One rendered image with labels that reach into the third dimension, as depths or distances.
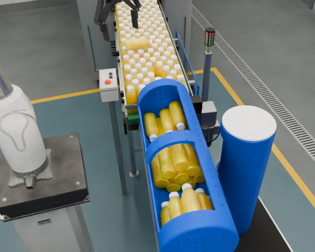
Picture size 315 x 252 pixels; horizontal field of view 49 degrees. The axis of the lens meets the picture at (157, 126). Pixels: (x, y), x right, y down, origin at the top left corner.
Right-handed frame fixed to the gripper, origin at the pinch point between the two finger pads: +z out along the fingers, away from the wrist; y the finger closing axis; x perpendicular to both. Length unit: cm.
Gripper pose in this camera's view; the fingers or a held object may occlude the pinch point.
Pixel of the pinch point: (121, 31)
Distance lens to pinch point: 136.2
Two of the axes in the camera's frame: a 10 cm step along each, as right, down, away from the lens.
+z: 0.8, 7.5, 6.5
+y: -7.5, 4.7, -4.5
